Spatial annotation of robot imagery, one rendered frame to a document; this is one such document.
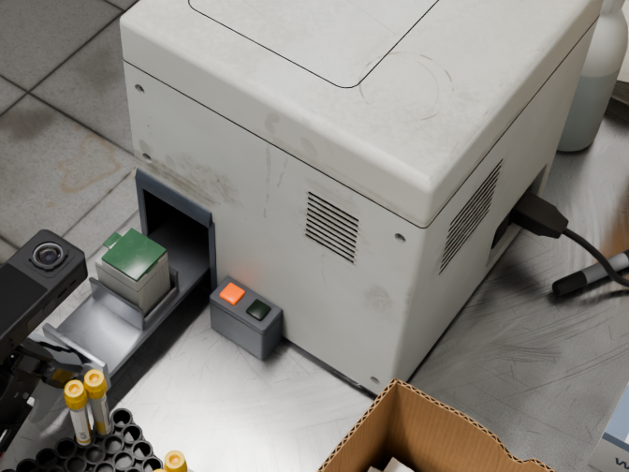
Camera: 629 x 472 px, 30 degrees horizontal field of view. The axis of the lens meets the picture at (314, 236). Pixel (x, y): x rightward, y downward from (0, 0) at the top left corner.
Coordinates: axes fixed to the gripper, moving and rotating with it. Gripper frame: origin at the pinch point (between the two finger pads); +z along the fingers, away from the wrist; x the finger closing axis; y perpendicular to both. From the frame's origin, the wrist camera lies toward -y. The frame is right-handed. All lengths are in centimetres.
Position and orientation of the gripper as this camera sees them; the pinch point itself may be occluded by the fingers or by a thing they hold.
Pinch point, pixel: (71, 357)
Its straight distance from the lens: 100.2
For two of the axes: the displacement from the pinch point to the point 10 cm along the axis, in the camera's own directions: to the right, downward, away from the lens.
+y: -5.2, 8.6, -0.4
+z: 2.5, 1.9, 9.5
